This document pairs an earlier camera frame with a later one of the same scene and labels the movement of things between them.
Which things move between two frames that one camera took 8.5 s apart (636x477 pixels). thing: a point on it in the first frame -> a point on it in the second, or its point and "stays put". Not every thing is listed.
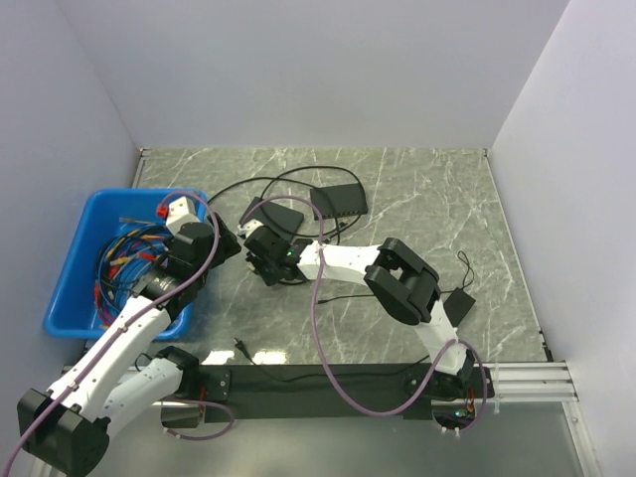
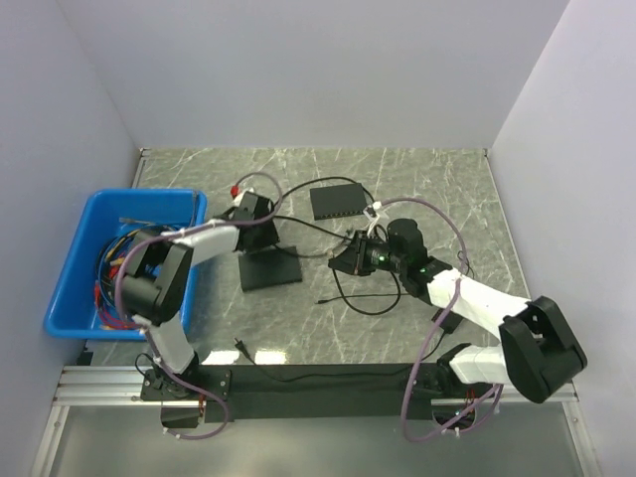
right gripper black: [269, 280] -> [354, 258]
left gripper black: [227, 243] -> [270, 238]
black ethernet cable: [276, 178] -> [341, 235]
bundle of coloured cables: [125, 261] stays put
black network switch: [339, 200] stays put
